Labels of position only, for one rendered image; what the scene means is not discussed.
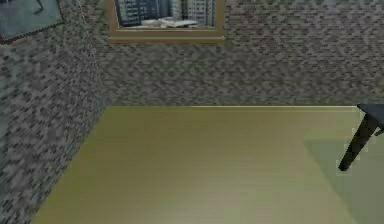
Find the wooden framed window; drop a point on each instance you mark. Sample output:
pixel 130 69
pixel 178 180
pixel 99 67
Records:
pixel 166 33

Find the dark framed wall picture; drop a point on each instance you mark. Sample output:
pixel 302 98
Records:
pixel 23 16

